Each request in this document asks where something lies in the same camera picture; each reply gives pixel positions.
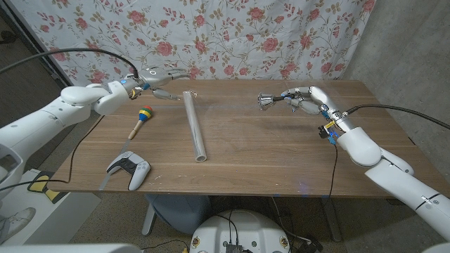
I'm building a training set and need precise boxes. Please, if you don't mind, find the grey table leg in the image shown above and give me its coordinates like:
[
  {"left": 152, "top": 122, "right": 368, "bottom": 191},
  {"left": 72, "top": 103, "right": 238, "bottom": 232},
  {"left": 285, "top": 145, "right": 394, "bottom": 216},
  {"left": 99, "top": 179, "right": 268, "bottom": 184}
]
[{"left": 320, "top": 196, "right": 344, "bottom": 243}]

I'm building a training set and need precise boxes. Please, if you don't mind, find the floral rose backdrop cloth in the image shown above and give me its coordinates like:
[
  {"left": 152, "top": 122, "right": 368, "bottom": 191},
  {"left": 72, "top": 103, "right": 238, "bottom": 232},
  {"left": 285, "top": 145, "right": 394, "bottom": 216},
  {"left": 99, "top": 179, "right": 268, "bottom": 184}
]
[{"left": 8, "top": 0, "right": 377, "bottom": 98}]

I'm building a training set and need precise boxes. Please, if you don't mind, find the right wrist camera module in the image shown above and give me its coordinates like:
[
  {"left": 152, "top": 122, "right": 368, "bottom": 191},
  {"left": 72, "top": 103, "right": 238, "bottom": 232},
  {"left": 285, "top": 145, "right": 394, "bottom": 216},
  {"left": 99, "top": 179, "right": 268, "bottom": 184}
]
[{"left": 318, "top": 121, "right": 339, "bottom": 145}]

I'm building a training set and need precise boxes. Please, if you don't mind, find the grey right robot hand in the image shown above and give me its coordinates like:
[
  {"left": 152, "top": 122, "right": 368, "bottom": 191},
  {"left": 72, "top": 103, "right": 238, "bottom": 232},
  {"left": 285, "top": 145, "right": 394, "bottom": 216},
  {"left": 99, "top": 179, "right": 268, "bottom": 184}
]
[{"left": 280, "top": 85, "right": 354, "bottom": 131}]

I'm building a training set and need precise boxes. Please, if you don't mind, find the silver bell with black handle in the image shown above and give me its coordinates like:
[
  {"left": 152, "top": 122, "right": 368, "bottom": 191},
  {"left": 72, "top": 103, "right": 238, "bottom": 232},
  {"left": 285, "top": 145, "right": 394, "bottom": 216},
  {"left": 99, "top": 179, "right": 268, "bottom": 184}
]
[{"left": 257, "top": 92, "right": 286, "bottom": 110}]

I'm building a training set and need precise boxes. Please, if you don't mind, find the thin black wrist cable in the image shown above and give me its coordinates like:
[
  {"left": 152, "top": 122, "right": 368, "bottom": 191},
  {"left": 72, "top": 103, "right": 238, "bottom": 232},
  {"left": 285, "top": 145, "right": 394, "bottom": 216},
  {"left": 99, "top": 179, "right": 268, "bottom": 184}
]
[
  {"left": 328, "top": 143, "right": 339, "bottom": 198},
  {"left": 0, "top": 114, "right": 105, "bottom": 193}
]

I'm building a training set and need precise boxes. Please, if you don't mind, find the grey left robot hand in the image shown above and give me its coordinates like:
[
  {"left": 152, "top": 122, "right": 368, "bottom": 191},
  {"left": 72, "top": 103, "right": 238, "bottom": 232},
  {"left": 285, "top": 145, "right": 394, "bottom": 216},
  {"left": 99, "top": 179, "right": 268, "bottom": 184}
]
[{"left": 131, "top": 66, "right": 191, "bottom": 102}]

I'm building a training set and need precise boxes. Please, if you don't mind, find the grey flat strip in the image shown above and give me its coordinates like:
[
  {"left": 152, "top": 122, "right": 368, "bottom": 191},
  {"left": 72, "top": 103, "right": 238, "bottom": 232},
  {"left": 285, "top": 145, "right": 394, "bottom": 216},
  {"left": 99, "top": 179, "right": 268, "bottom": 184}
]
[{"left": 98, "top": 138, "right": 131, "bottom": 191}]

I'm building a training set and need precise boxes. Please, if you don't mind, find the black door frame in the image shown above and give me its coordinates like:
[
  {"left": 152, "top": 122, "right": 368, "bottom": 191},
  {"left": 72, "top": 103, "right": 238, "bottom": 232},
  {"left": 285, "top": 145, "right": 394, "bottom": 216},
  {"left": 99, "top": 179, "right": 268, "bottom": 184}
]
[{"left": 0, "top": 3, "right": 73, "bottom": 89}]

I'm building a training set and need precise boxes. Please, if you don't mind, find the thin black left wrist cable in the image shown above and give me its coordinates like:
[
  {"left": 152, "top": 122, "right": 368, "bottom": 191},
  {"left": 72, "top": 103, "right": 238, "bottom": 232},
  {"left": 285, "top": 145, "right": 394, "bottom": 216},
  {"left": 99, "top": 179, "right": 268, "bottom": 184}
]
[{"left": 0, "top": 114, "right": 105, "bottom": 193}]

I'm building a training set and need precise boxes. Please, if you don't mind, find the grey stool with white leg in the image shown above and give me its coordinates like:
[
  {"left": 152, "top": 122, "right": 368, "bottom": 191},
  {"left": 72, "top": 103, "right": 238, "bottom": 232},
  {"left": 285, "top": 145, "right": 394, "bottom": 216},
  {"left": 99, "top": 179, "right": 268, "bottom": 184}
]
[{"left": 141, "top": 194, "right": 212, "bottom": 235}]

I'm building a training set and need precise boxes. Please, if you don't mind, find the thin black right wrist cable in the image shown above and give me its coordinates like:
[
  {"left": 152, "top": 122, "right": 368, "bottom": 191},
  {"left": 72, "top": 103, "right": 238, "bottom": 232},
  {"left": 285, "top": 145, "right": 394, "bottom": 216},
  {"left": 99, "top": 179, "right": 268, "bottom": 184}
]
[{"left": 328, "top": 143, "right": 339, "bottom": 198}]

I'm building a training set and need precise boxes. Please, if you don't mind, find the colourful striped wooden maraca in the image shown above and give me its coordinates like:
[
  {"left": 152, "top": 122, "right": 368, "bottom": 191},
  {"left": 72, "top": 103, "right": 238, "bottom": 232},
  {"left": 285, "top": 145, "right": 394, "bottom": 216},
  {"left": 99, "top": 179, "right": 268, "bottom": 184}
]
[{"left": 127, "top": 105, "right": 154, "bottom": 141}]

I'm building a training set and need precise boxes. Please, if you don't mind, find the white and black gamepad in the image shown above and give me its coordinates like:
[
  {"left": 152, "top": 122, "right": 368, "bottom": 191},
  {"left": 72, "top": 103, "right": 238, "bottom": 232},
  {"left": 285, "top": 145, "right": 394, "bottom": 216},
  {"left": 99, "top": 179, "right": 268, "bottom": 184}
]
[{"left": 105, "top": 150, "right": 151, "bottom": 192}]

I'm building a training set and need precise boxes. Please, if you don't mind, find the black power adapter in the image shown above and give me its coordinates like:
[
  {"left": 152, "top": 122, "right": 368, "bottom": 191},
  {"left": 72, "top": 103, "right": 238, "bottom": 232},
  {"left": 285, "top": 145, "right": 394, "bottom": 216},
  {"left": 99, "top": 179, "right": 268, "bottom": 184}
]
[{"left": 297, "top": 238, "right": 323, "bottom": 253}]

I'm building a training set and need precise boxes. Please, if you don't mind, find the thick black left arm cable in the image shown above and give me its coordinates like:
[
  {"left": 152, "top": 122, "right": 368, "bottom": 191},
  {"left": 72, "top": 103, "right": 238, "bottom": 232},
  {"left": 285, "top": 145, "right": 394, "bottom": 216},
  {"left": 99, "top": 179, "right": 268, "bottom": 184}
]
[{"left": 0, "top": 48, "right": 140, "bottom": 79}]

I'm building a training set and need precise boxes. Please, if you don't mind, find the white shoe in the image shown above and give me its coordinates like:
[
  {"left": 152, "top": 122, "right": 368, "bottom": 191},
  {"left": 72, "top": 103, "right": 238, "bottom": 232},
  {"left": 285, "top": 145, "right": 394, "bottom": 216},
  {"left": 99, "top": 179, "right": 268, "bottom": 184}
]
[{"left": 0, "top": 206, "right": 37, "bottom": 242}]

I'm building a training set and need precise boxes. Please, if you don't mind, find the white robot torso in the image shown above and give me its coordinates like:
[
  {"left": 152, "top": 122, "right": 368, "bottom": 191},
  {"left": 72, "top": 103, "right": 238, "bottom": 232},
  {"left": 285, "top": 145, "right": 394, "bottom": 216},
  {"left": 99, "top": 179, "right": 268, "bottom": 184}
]
[{"left": 189, "top": 209, "right": 292, "bottom": 253}]

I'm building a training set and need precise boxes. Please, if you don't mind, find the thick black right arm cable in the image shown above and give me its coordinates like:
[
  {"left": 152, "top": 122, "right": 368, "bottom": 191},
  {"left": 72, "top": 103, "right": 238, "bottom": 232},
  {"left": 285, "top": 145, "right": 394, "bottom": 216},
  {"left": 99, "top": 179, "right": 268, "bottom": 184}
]
[{"left": 342, "top": 103, "right": 450, "bottom": 131}]

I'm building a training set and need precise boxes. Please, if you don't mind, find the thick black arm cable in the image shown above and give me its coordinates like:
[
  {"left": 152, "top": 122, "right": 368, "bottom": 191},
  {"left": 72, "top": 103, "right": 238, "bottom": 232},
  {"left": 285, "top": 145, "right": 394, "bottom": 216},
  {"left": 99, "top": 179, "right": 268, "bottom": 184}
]
[
  {"left": 0, "top": 48, "right": 140, "bottom": 79},
  {"left": 342, "top": 103, "right": 450, "bottom": 131}
]

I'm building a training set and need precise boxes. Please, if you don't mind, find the clear cling film roll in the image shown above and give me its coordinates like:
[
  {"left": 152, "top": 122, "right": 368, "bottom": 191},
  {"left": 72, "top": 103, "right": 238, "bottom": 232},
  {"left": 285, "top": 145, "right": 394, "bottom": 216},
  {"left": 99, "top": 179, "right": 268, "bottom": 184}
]
[{"left": 182, "top": 90, "right": 208, "bottom": 163}]

